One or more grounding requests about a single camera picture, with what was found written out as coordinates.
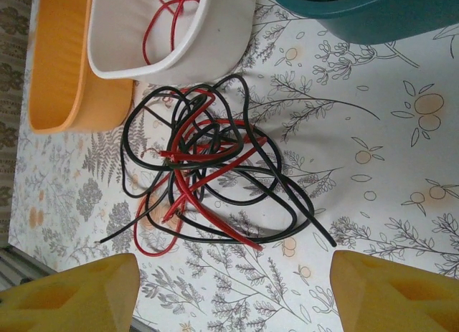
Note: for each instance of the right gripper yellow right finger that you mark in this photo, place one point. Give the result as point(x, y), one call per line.
point(394, 299)

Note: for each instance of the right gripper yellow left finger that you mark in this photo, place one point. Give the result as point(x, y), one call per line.
point(64, 303)

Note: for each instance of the floral printed tablecloth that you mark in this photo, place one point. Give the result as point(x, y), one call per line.
point(358, 149)

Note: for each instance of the orange plastic bin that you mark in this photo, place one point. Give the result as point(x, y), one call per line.
point(54, 77)

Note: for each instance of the teal plastic bin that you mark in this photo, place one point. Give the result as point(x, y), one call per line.
point(376, 20)

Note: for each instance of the white plastic bin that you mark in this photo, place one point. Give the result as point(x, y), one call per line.
point(215, 52)

